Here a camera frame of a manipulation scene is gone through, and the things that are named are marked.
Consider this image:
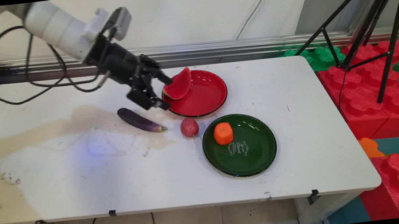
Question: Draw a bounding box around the red round plate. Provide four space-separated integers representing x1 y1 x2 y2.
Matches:
160 67 230 121

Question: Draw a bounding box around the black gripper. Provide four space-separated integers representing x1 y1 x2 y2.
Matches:
84 34 177 118

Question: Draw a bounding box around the red toy radish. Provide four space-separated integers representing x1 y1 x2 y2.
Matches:
179 116 200 140

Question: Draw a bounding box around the red toy watermelon slice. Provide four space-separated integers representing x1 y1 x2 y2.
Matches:
161 66 194 101

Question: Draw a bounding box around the orange toy tangerine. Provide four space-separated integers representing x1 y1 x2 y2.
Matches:
212 121 235 146

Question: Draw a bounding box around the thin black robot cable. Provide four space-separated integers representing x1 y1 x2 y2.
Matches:
22 26 113 98
0 22 71 107

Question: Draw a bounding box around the orange foam piece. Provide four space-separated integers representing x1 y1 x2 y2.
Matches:
357 136 386 160

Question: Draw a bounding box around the black camera tripod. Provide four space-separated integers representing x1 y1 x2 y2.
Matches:
289 0 399 112

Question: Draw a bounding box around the dark green round plate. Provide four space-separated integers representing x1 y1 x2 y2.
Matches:
200 110 280 181

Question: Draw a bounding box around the white table leg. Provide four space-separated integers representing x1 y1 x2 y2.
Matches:
295 190 367 224

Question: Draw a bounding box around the aluminium wall rail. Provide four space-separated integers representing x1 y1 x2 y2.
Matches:
0 22 399 81

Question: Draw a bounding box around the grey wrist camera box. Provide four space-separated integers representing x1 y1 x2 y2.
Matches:
102 6 135 43

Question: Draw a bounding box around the purple toy eggplant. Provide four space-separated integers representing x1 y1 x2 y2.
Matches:
116 103 168 137

